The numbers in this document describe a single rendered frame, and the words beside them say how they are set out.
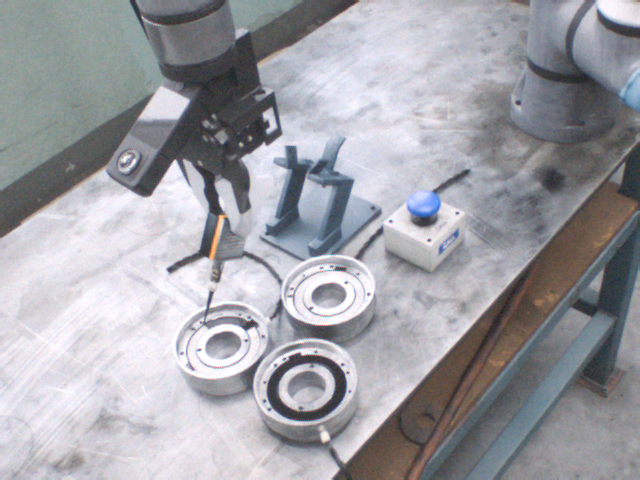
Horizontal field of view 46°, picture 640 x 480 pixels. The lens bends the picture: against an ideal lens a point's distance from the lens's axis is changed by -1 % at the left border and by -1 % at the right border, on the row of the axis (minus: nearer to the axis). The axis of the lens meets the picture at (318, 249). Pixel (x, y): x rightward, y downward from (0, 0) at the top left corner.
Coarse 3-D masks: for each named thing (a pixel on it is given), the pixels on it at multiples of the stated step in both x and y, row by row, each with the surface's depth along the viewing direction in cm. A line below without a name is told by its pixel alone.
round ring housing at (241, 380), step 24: (216, 312) 85; (240, 312) 85; (192, 336) 84; (216, 336) 84; (240, 336) 82; (264, 336) 82; (216, 360) 80; (240, 360) 80; (192, 384) 80; (216, 384) 78; (240, 384) 79
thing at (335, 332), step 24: (312, 264) 88; (336, 264) 88; (360, 264) 86; (288, 288) 86; (312, 288) 86; (336, 288) 87; (288, 312) 83; (312, 312) 84; (336, 312) 83; (360, 312) 81; (312, 336) 83; (336, 336) 82
